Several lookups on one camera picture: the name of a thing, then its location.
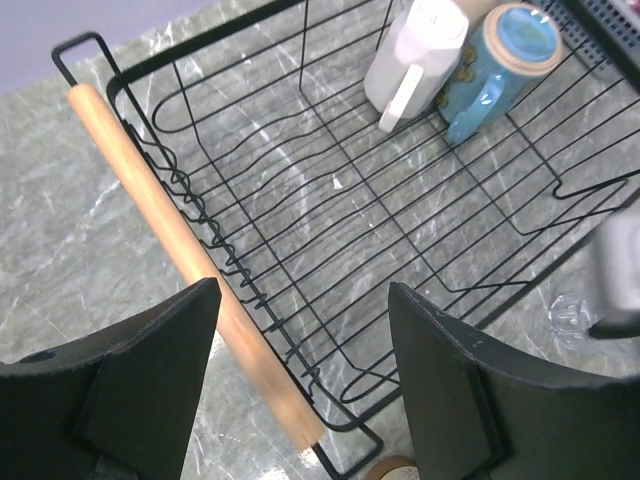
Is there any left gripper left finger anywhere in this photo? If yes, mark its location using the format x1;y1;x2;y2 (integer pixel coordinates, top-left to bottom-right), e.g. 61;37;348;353
1;278;221;479

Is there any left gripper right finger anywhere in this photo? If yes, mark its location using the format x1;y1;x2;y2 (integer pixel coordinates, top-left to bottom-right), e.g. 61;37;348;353
388;282;639;479

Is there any beige mug white inside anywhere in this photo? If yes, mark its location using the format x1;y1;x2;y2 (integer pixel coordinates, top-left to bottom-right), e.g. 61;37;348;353
591;210;639;325

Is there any white faceted mug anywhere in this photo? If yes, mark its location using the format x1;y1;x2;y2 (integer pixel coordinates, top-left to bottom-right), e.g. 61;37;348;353
364;1;469;133

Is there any blue butterfly mug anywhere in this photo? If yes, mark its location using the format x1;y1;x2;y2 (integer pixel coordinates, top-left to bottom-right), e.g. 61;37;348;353
436;2;563;145

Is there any clear glass cup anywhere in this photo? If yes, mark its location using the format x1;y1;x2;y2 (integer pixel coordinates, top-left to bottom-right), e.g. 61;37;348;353
548;293;596;350

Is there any white plastic basket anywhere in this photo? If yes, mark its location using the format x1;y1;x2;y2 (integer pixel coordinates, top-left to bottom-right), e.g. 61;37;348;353
532;1;639;80

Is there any black wire dish rack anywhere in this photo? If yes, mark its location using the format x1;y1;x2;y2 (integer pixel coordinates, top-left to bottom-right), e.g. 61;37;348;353
52;1;639;479

